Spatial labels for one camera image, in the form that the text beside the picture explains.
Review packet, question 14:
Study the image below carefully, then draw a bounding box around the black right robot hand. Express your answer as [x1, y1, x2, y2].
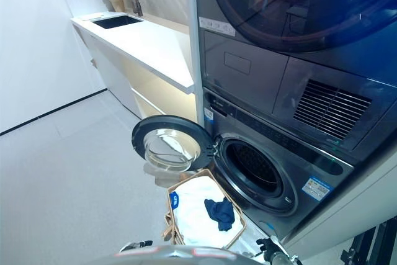
[256, 237, 282, 262]

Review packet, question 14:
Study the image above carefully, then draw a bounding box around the blue white washer sticker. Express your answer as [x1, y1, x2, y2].
[203, 107, 216, 127]

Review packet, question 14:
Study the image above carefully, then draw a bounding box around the black metal frame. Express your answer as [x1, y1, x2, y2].
[339, 220, 397, 265]

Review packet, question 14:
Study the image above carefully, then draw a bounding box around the round dark dryer door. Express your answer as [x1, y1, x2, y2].
[203, 0, 397, 54]

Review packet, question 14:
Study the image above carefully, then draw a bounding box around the round glass washer door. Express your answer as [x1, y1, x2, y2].
[131, 115, 221, 174]

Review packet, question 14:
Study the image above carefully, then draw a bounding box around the white fabric basket liner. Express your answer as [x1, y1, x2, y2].
[170, 175, 244, 249]

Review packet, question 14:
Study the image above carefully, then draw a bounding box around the black undermount sink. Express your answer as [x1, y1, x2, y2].
[89, 14, 145, 30]

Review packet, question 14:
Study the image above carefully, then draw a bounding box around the grey front-load washing machine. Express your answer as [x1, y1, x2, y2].
[203, 86, 356, 245]

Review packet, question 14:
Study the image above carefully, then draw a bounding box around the dark blue garment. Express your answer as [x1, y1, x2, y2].
[203, 197, 235, 232]

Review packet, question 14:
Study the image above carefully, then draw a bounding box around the tan wooden laundry basket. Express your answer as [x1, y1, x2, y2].
[159, 168, 248, 252]

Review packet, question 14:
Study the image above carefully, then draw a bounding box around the blue energy label sticker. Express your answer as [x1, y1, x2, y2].
[301, 176, 334, 201]

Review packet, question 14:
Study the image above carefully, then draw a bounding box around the grey tumble dryer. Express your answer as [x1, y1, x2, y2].
[195, 0, 397, 161]

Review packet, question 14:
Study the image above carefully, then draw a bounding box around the dryer vent grille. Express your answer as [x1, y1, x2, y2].
[292, 79, 373, 141]

